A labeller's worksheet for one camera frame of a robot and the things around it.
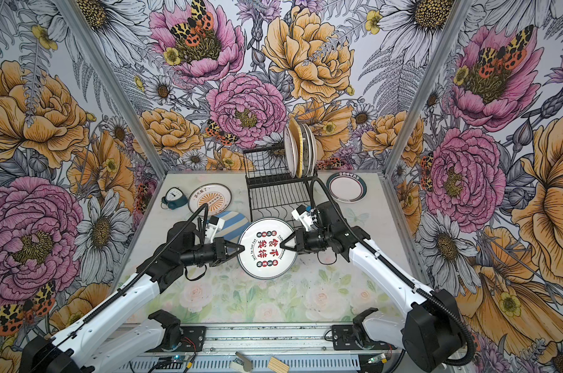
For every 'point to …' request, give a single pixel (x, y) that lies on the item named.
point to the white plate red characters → (263, 257)
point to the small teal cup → (174, 198)
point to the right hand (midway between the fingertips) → (283, 253)
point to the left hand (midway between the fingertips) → (243, 256)
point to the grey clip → (247, 364)
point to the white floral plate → (312, 152)
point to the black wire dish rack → (272, 192)
